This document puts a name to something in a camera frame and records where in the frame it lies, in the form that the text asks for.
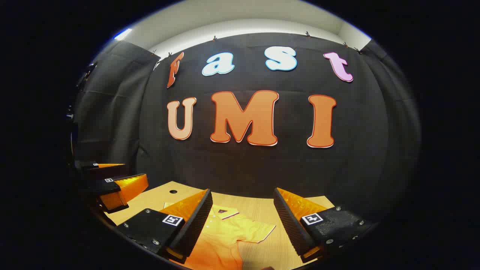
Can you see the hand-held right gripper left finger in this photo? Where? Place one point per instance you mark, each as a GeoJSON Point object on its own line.
{"type": "Point", "coordinates": [195, 228]}

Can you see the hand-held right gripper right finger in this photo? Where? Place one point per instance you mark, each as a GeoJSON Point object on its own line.
{"type": "Point", "coordinates": [288, 225]}

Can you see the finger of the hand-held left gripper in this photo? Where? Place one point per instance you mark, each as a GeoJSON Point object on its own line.
{"type": "Point", "coordinates": [127, 187]}
{"type": "Point", "coordinates": [101, 171]}

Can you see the orange T-shirt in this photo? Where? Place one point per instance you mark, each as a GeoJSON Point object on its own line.
{"type": "Point", "coordinates": [225, 232]}

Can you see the black backdrop cloth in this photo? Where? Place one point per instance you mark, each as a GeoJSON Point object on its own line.
{"type": "Point", "coordinates": [243, 165]}

